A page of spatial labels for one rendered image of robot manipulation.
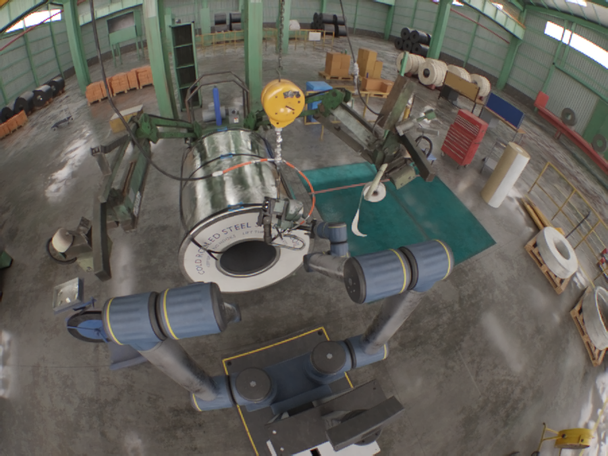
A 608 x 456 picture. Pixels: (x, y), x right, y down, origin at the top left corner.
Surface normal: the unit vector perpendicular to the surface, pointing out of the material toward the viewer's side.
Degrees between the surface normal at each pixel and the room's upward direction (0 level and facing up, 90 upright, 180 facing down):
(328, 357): 0
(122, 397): 0
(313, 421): 0
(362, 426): 28
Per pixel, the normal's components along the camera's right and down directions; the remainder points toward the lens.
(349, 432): -0.13, -0.92
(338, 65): 0.33, 0.72
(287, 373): 0.07, -0.66
